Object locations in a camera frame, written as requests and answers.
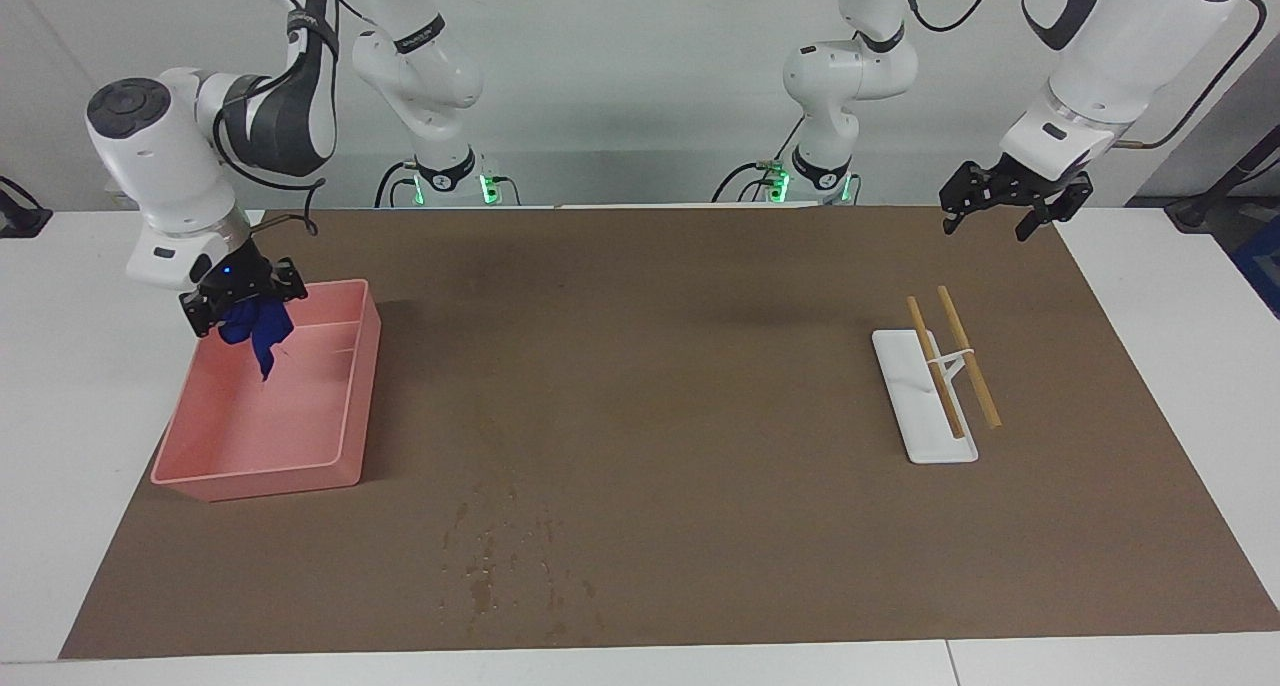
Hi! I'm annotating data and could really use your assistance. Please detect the wooden rack rod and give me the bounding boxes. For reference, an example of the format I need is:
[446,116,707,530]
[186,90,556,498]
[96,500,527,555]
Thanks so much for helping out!
[906,296,967,440]
[936,285,1003,430]

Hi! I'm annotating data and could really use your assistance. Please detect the blue towel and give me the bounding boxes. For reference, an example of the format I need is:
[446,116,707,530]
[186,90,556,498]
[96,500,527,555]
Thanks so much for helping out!
[218,296,294,383]

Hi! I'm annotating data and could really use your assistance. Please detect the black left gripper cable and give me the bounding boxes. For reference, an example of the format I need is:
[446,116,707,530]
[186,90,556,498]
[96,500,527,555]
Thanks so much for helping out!
[898,0,1277,151]

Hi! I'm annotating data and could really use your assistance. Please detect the pink plastic bin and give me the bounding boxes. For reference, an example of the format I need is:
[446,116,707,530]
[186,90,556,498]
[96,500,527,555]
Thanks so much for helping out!
[150,279,383,502]

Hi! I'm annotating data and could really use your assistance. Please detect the black left base cable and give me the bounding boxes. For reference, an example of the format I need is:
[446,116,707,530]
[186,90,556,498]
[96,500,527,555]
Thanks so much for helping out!
[711,116,803,205]

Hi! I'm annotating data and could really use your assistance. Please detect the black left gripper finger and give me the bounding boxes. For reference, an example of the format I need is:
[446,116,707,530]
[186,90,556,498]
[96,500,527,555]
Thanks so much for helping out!
[1014,173,1094,243]
[939,160,993,236]

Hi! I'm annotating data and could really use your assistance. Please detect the black stand foot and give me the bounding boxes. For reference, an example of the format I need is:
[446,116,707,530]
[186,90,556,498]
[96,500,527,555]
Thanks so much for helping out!
[0,175,54,239]

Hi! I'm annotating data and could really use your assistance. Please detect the blue crate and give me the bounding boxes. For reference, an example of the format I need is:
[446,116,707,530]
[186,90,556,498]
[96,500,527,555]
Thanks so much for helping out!
[1229,216,1280,319]

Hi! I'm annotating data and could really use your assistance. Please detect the black base cable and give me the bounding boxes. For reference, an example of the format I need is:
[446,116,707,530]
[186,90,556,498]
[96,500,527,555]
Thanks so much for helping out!
[376,160,417,210]
[711,116,803,205]

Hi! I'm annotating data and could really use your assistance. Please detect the white towel rack base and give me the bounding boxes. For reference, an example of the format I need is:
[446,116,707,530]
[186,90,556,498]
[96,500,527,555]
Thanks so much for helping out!
[871,328,980,465]

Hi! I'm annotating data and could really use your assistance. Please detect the brown table mat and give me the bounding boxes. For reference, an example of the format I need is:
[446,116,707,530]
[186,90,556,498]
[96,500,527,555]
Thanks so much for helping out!
[60,206,1280,661]

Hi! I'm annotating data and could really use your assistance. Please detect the black right base cable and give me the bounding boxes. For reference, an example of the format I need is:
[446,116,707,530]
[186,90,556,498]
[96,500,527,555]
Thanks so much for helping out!
[376,160,417,210]

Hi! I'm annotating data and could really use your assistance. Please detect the black tripod stand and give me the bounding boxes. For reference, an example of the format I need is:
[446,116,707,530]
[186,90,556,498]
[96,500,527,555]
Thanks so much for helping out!
[1164,124,1280,233]

